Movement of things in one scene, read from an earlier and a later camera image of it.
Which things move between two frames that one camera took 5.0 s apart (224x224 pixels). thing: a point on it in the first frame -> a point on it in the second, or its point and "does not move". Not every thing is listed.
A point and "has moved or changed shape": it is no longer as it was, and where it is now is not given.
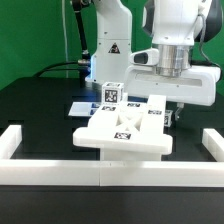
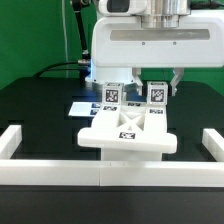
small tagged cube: x=112 y=93 does not move
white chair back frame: x=130 y=126 does not move
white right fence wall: x=213 y=143 does not move
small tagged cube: x=168 y=118 has moved or changed shape
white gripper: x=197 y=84 -> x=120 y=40
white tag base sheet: x=83 y=108 does not move
